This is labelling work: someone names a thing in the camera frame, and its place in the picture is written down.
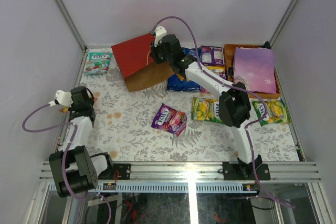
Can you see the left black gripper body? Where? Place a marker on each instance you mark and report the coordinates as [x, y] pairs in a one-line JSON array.
[[79, 106]]

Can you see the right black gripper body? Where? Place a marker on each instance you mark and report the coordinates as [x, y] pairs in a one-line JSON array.
[[159, 55]]

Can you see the orange red candy packet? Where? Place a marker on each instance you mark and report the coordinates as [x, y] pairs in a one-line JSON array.
[[64, 109]]

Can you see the blue chips bag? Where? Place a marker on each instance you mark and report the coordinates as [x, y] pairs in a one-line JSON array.
[[177, 83]]

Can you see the red brown paper bag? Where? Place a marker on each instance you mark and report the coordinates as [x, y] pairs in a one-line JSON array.
[[138, 69]]

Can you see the teal mint Fox's packet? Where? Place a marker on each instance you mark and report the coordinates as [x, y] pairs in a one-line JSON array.
[[98, 63]]

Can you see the purple snack packet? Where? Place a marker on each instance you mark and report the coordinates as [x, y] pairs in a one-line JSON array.
[[210, 55]]

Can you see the yellow candy bar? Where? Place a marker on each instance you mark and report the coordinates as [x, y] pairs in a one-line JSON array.
[[216, 69]]

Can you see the purple Fox's packet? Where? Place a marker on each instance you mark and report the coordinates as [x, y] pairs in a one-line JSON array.
[[221, 75], [170, 120]]

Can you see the green yellow candy packet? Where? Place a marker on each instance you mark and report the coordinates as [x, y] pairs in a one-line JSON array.
[[277, 112]]

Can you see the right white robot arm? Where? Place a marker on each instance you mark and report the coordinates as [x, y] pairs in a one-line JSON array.
[[233, 101]]

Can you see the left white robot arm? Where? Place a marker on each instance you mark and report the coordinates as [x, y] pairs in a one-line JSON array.
[[74, 170]]

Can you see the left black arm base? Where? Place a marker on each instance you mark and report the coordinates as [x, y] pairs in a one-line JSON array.
[[117, 171]]

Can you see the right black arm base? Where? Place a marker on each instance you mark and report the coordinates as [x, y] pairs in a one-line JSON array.
[[236, 171]]

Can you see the purple Frozen cloth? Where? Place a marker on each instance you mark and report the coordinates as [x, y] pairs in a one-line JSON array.
[[255, 68]]

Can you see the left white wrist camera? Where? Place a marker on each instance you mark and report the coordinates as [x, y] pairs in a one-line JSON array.
[[62, 98]]

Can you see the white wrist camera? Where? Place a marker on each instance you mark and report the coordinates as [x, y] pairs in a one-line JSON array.
[[62, 98], [160, 33]]

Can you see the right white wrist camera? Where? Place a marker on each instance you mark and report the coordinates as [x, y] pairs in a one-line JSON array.
[[160, 33]]

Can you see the aluminium front rail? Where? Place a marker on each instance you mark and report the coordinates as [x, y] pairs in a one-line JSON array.
[[280, 172]]

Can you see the grey slotted cable duct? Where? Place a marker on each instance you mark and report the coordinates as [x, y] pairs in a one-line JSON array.
[[133, 187]]

